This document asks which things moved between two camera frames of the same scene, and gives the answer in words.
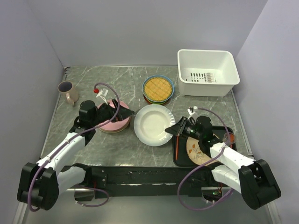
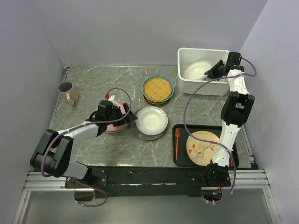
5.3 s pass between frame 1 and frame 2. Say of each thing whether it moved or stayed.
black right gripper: moved
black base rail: stayed
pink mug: stayed
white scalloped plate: moved
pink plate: stayed
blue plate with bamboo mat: stayed
